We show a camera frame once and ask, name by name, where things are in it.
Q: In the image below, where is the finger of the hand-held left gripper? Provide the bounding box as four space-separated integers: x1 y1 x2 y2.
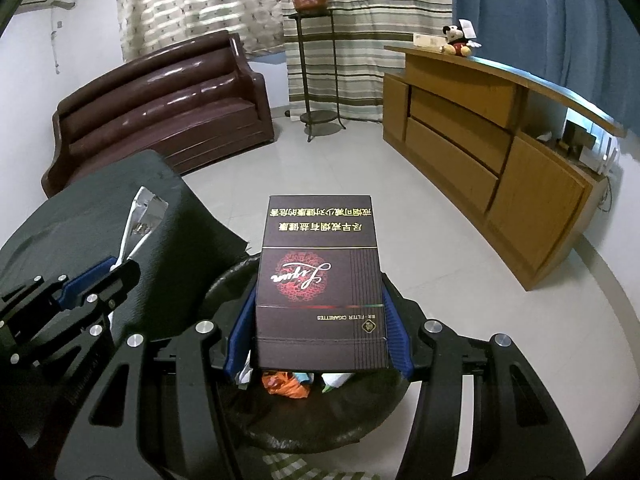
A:
0 256 120 326
0 259 141 366

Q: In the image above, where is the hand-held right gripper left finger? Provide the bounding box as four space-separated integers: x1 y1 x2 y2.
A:
55 285 261 480

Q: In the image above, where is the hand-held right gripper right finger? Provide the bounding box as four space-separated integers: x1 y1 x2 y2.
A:
382 272 588 480

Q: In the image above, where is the orange printed plastic bag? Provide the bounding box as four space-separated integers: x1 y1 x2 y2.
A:
262 371 313 400

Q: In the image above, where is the clear silver wrapper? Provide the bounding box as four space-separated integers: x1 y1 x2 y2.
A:
111 186 168 323

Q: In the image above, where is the dark cigarette carton box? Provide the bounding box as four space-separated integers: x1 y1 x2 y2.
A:
250 195 392 372

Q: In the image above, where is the black lined trash bin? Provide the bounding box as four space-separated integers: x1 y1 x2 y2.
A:
202 255 436 453

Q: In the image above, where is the green checked cloth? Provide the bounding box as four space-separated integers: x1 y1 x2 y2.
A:
260 452 361 480

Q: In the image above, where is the brown leather sofa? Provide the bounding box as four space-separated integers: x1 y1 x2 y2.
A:
41 30 276 198

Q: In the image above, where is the wooden cabinet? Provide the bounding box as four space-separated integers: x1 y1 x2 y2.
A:
382 44 628 291

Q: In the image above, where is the black metal plant stand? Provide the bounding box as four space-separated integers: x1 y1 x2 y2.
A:
289 9 347 142

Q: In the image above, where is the small dark box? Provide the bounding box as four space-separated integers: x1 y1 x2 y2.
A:
562 120 588 153

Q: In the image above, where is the white router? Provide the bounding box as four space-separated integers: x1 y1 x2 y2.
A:
595 130 621 173

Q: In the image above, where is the white air conditioner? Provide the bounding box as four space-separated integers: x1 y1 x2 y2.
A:
17 0 76 13

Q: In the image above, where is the beige patterned curtain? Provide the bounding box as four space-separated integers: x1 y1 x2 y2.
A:
116 0 288 63

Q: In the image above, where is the beige tissue box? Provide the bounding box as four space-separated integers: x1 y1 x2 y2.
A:
412 32 447 51

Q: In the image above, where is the mouse plush toy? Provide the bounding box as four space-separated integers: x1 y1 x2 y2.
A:
442 24 482 57

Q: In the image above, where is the striped curtain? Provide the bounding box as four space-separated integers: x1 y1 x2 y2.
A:
282 0 453 122

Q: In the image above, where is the blue curtain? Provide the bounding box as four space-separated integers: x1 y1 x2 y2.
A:
450 0 640 136

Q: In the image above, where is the air conditioner cable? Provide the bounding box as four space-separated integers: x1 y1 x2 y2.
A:
50 20 63 76

